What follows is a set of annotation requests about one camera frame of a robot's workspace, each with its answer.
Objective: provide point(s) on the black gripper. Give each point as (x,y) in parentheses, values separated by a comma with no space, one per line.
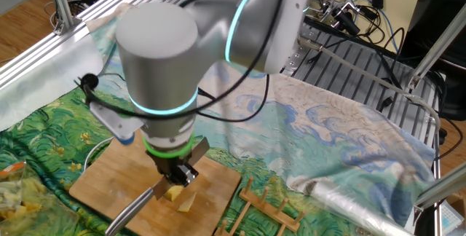
(171,165)

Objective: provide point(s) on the steel cleaver knife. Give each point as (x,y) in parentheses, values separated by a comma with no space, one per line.
(125,216)

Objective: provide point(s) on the black clamp mount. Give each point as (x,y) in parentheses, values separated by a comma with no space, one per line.
(346,23)

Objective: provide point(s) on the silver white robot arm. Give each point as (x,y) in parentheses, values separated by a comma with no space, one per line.
(156,54)

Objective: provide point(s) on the large black case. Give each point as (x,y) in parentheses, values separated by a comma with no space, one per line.
(448,10)

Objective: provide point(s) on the thin yellow potato slice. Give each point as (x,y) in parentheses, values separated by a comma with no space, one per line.
(187,204)

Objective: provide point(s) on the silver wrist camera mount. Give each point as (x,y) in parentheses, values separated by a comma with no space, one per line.
(114,121)

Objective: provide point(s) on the clear plastic wrap roll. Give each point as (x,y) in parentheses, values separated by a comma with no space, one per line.
(349,207)

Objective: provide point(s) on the aluminium frame post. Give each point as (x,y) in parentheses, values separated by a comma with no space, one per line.
(437,46)
(60,3)
(444,188)

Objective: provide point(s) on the wooden peg rack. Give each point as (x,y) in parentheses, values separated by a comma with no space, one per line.
(269,208)

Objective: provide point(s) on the black plug connector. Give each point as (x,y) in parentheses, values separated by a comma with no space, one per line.
(386,102)

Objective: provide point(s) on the white grid tray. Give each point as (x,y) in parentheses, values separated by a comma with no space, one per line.
(451,221)

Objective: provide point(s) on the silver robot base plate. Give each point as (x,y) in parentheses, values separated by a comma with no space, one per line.
(295,57)

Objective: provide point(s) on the bag of chopped potato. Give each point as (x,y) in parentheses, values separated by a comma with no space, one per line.
(25,207)

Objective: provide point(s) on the wooden cutting board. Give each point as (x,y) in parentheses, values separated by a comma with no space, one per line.
(109,181)

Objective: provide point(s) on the painted landscape tablecloth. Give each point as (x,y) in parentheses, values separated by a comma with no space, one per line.
(327,137)

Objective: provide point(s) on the black power adapter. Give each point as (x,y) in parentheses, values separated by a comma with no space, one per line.
(378,0)

